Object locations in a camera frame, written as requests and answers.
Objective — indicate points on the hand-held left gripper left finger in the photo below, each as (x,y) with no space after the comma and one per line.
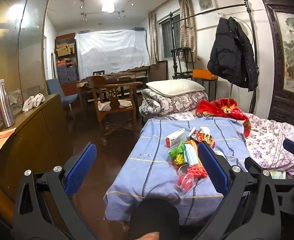
(83,170)

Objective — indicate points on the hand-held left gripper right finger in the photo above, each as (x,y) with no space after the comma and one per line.
(213,166)

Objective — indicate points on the red foam net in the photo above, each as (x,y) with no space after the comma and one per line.
(197,172)

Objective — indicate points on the blue face mask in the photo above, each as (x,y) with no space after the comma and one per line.
(190,153)

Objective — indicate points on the red white snack packet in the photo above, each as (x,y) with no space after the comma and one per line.
(192,135)
(207,140)

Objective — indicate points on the orange stick box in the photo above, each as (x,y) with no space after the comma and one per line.
(192,142)

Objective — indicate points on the clear red plastic cup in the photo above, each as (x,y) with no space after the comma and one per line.
(185,182)

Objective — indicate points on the yellow foam net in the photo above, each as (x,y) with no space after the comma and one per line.
(179,160)

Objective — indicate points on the white paper cup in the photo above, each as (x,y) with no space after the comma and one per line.
(204,130)

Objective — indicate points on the green foam net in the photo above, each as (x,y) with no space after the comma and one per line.
(177,150)

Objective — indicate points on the white red medicine box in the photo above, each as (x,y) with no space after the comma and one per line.
(175,137)

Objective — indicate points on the purple floral quilt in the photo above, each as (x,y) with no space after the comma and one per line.
(267,140)

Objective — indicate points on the pastel quilt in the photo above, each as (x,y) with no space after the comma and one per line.
(277,174)

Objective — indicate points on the red printed blanket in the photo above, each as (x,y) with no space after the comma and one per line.
(219,110)

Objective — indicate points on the wooden cabinet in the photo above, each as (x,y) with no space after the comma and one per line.
(31,135)

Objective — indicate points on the blue checked bed sheet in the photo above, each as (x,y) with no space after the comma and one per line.
(149,180)

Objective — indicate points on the grey floral quilt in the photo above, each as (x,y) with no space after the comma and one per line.
(172,102)

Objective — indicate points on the person's black trouser leg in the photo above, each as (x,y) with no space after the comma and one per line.
(154,217)

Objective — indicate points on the brown wooden armchair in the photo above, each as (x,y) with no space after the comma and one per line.
(112,97)

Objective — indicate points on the blue upholstered chair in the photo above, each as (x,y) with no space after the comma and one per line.
(59,92)

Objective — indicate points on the white rag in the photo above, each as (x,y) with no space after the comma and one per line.
(33,101)

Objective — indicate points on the white pillow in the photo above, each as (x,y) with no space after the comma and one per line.
(174,86)

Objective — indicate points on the orange flat box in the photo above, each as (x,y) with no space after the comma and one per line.
(204,73)

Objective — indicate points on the steel bottle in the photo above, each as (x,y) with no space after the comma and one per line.
(4,105)

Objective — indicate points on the brown wooden table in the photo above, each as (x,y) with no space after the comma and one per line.
(127,76)

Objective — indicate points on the black padded jacket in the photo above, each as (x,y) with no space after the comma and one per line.
(233,55)

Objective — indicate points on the shelf with cardboard boxes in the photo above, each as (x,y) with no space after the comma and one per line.
(65,57)

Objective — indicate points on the carved wooden screen with painting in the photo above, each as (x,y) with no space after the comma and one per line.
(269,30)

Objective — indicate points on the black wooden chair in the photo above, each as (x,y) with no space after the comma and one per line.
(184,50)

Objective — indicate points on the white cover cloth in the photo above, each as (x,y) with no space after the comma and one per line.
(112,50)

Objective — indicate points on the standing fan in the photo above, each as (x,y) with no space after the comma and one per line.
(244,27)

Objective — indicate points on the barred window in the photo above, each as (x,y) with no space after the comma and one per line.
(170,37)

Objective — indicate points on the beige checked curtain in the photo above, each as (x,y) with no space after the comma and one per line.
(153,37)
(187,22)

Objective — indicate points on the frosted glass panel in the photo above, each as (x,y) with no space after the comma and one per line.
(11,42)

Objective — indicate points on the ceiling track spotlights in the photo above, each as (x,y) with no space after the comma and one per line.
(84,17)

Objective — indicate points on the wall exhaust fan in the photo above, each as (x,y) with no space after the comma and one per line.
(206,2)

